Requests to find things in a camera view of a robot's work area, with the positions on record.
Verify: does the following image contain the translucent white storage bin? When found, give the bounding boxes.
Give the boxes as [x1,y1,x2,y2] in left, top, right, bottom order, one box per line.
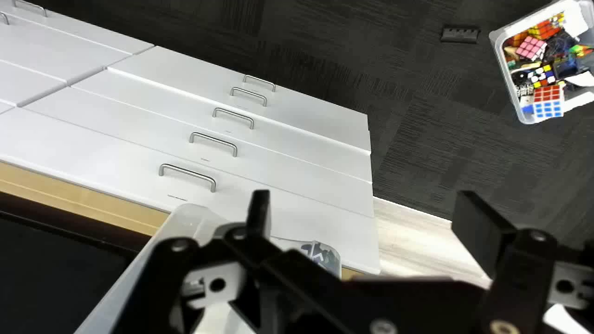
[74,203,344,334]

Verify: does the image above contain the heap of puzzle cubes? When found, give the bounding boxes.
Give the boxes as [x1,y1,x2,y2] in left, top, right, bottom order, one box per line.
[504,12,594,119]

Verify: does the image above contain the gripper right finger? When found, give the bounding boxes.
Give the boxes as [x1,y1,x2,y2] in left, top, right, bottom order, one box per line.
[452,189,594,334]

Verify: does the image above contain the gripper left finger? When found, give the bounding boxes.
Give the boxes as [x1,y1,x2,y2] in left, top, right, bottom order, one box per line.
[111,189,372,334]

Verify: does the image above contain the small black ribbed object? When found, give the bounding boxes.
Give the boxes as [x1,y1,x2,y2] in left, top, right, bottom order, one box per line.
[439,26,481,44]

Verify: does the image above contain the clear plastic bin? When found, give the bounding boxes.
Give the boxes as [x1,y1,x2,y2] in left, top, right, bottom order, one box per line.
[488,0,594,125]

